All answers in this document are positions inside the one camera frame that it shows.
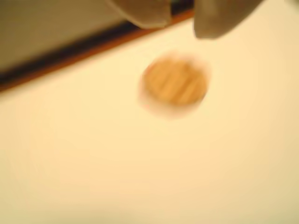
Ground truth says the chocolate chip mini cookie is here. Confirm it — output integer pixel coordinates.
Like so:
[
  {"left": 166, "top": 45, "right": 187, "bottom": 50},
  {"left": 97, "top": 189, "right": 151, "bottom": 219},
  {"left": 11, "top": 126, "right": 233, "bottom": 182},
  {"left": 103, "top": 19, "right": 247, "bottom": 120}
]
[{"left": 139, "top": 52, "right": 211, "bottom": 119}]

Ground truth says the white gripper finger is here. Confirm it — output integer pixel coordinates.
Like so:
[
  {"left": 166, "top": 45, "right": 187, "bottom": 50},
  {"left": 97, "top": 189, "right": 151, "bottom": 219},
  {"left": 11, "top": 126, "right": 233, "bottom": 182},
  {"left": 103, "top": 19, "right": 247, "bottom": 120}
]
[
  {"left": 193, "top": 0, "right": 264, "bottom": 40},
  {"left": 109, "top": 0, "right": 172, "bottom": 30}
]

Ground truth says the white paper sheet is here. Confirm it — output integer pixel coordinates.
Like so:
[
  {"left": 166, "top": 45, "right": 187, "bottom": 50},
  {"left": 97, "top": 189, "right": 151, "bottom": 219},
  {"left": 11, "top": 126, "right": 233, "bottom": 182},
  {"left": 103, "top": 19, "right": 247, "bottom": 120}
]
[{"left": 0, "top": 0, "right": 299, "bottom": 224}]

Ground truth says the large dark grey cabinet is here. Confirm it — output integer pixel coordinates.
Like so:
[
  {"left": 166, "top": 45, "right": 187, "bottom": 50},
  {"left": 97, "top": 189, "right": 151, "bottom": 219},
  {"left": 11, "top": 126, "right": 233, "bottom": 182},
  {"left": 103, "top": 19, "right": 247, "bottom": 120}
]
[{"left": 0, "top": 0, "right": 195, "bottom": 86}]

